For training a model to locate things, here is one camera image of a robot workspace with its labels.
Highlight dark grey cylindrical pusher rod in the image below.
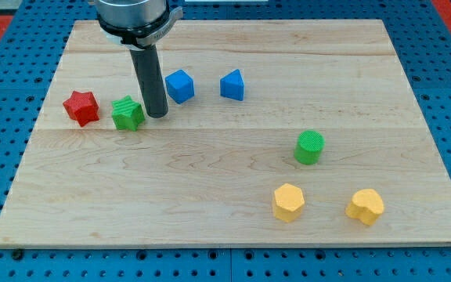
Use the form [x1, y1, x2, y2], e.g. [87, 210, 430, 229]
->
[130, 45, 168, 118]

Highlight green star block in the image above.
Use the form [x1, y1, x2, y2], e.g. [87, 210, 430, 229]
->
[111, 96, 145, 131]

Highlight red star block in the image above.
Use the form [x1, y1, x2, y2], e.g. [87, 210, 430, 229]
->
[63, 91, 99, 127]

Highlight blue cube block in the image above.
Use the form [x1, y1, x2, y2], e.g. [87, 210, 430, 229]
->
[165, 70, 195, 104]

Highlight blue triangle block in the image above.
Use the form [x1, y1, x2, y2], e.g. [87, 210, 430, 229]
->
[220, 69, 244, 101]

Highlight light wooden board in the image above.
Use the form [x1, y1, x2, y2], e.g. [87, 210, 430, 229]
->
[0, 20, 451, 249]

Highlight green cylinder block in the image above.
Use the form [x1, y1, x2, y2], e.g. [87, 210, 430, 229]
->
[294, 130, 325, 165]

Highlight yellow hexagon block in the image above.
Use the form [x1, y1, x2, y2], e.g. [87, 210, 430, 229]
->
[272, 183, 305, 222]

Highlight yellow heart block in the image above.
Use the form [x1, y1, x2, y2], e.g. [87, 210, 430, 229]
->
[345, 188, 385, 226]

